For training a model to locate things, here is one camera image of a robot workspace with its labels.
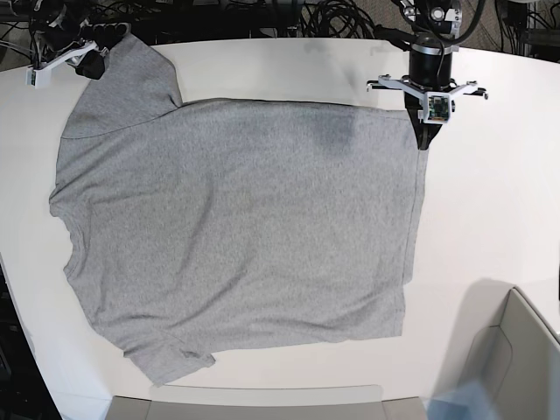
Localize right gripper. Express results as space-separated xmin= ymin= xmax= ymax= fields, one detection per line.
xmin=75 ymin=50 xmax=106 ymax=80

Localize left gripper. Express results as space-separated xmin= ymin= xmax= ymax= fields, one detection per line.
xmin=406 ymin=44 xmax=452 ymax=151

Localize grey T-shirt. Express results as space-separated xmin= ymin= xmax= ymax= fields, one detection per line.
xmin=49 ymin=35 xmax=427 ymax=386

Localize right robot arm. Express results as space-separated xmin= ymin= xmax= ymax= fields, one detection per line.
xmin=22 ymin=1 xmax=107 ymax=88

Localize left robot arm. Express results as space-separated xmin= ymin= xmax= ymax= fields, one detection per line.
xmin=367 ymin=1 xmax=488 ymax=151

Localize black power strip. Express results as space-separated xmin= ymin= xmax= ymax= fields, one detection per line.
xmin=81 ymin=22 xmax=131 ymax=47

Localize white storage bin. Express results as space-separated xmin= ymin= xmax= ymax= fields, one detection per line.
xmin=458 ymin=289 xmax=559 ymax=419

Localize blue translucent object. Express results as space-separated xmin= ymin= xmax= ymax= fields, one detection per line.
xmin=424 ymin=380 xmax=495 ymax=420

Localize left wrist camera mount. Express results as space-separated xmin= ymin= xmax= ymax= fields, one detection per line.
xmin=367 ymin=74 xmax=488 ymax=125

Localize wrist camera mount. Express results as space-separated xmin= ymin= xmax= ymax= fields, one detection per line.
xmin=367 ymin=74 xmax=488 ymax=125
xmin=25 ymin=41 xmax=100 ymax=89

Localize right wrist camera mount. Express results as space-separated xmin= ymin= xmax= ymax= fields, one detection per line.
xmin=25 ymin=41 xmax=100 ymax=89

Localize black cable bundle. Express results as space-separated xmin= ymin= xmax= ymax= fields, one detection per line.
xmin=288 ymin=0 xmax=382 ymax=41

